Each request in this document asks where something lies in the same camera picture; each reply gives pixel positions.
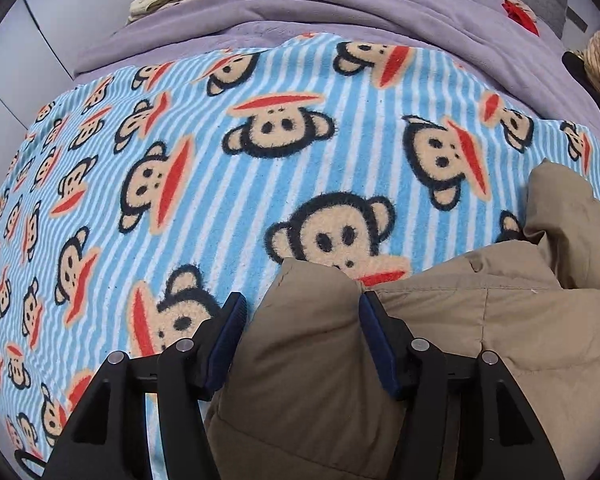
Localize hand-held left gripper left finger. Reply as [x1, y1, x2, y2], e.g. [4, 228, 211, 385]
[42, 291, 248, 480]

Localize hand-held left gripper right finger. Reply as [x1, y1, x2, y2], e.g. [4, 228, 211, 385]
[358, 290, 566, 480]

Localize khaki puffer jacket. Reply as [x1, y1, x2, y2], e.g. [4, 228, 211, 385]
[205, 159, 600, 480]

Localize monkey printed striped blanket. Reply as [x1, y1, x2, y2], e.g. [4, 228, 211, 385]
[0, 32, 600, 480]

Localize black folded garment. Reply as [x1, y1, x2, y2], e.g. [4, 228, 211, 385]
[561, 50, 600, 98]

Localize white wardrobe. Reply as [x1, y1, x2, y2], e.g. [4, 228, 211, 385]
[0, 0, 153, 201]

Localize purple duvet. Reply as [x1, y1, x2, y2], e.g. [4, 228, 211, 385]
[75, 0, 600, 141]

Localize red cloth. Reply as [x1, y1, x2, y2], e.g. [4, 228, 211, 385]
[501, 1, 540, 37]

